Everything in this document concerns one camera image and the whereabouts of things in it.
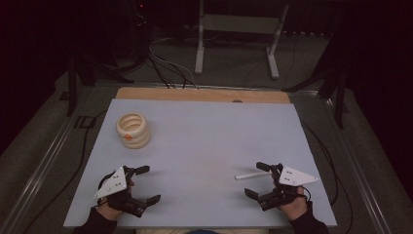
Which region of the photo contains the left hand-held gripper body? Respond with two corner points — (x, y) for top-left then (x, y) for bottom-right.
(94, 166), (148, 218)

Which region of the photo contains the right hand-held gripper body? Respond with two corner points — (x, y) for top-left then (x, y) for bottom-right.
(257, 163), (319, 213)

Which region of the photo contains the white pen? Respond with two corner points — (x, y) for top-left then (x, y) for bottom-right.
(234, 172), (275, 180)

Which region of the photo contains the cream ribbed pen holder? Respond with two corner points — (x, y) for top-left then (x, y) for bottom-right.
(115, 112), (152, 150)

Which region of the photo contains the person's left hand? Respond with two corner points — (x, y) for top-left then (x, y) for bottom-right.
(96, 179), (135, 222)

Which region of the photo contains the person's right hand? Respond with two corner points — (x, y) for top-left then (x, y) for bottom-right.
(279, 186), (310, 222)

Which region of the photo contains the pale blue table mat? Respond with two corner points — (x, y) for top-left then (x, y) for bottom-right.
(62, 97), (338, 228)

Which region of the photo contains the black tripod stand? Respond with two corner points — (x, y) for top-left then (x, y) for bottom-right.
(282, 64), (351, 130)
(66, 53), (135, 118)

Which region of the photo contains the wooden table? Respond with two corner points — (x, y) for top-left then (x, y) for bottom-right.
(115, 86), (291, 234)

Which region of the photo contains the dark equipment rack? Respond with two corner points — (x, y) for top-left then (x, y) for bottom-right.
(129, 0), (153, 64)

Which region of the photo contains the white metal stand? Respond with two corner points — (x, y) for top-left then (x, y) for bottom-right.
(194, 0), (290, 81)

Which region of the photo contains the left hand-held gripper cable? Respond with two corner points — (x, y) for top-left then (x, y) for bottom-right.
(95, 172), (115, 209)

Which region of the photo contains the hand-held gripper cable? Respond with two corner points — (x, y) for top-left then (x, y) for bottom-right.
(298, 184), (313, 205)
(95, 172), (115, 209)

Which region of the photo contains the right hand-held gripper cable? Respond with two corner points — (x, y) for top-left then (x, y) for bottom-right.
(298, 184), (313, 205)

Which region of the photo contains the long black cable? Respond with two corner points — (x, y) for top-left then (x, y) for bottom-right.
(301, 120), (355, 234)
(21, 110), (108, 234)

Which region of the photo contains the aluminium frame rail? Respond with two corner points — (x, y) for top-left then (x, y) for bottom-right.
(0, 111), (82, 234)
(322, 96), (393, 234)

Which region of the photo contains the black floor cable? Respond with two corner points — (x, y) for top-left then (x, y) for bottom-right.
(147, 55), (189, 90)

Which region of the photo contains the white floor cable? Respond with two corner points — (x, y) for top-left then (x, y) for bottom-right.
(148, 47), (199, 90)

